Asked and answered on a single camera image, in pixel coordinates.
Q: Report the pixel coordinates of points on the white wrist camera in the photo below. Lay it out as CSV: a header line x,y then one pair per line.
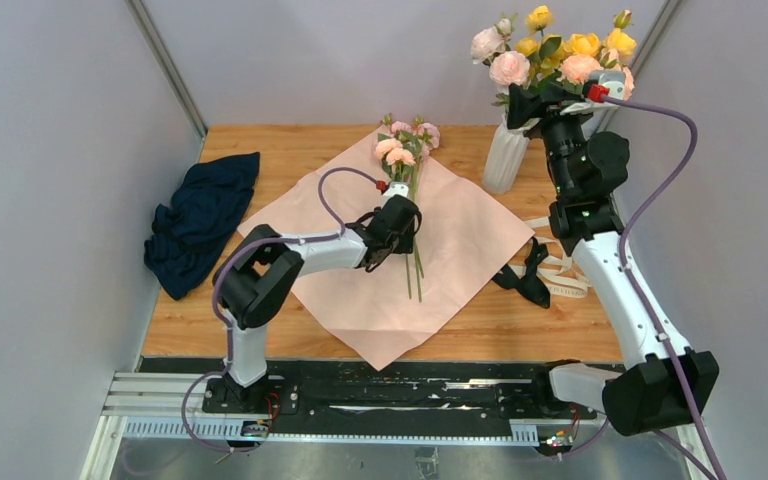
x,y
600,91
396,189

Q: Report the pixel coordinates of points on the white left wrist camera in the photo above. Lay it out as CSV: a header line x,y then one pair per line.
x,y
396,189

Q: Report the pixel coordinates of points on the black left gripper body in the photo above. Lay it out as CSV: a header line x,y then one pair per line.
x,y
402,244

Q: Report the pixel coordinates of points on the white printed ribbon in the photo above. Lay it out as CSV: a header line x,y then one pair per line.
x,y
558,271

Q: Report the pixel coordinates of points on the white ribbed vase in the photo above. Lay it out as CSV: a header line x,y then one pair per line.
x,y
504,158

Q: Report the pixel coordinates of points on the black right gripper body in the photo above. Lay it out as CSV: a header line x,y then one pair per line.
x,y
563,136

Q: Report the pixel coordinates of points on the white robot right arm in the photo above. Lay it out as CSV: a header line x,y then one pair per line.
x,y
666,382

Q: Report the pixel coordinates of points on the aluminium frame rail front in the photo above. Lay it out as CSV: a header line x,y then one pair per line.
x,y
147,405

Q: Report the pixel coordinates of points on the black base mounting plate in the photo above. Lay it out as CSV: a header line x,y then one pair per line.
x,y
406,401

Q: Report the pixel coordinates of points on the aluminium frame post left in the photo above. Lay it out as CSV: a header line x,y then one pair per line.
x,y
154,39

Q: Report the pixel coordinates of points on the pink paper flower wrap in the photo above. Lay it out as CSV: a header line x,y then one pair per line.
x,y
465,238

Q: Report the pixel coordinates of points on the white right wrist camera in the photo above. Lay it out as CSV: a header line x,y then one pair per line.
x,y
600,91

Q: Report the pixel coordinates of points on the yellow and pink flowers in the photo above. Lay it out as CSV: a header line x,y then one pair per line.
x,y
569,61

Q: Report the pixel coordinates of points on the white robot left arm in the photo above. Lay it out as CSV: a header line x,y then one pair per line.
x,y
252,285

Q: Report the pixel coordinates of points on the black printed ribbon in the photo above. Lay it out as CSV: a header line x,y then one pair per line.
x,y
528,284

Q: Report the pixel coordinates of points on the dark blue cloth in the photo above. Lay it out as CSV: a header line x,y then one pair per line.
x,y
190,232

